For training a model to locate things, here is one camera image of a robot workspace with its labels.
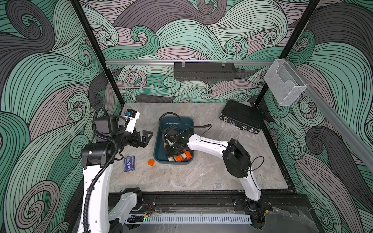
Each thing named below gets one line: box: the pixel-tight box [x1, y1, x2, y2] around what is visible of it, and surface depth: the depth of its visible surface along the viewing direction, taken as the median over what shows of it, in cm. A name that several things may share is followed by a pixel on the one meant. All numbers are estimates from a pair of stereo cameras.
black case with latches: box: [219, 99, 265, 134], surface depth 108 cm
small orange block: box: [147, 158, 155, 167], surface depth 87 cm
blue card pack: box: [123, 155, 136, 173], surface depth 87 cm
